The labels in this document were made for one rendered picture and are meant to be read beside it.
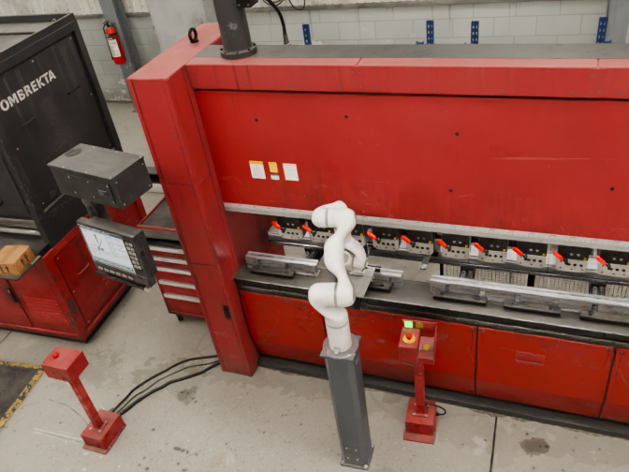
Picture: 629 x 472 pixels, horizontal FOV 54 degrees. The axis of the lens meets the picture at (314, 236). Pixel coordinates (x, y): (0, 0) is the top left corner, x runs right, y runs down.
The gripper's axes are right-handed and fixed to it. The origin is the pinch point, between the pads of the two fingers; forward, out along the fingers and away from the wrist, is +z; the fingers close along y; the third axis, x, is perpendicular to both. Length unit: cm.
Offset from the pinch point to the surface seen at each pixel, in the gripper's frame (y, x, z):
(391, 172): -24, -46, -50
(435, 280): -46.4, 0.3, 6.7
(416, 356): -43, 46, 2
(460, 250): -61, -15, -15
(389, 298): -20.8, 14.6, 7.2
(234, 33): 56, -98, -101
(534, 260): -100, -14, -13
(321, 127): 12, -61, -69
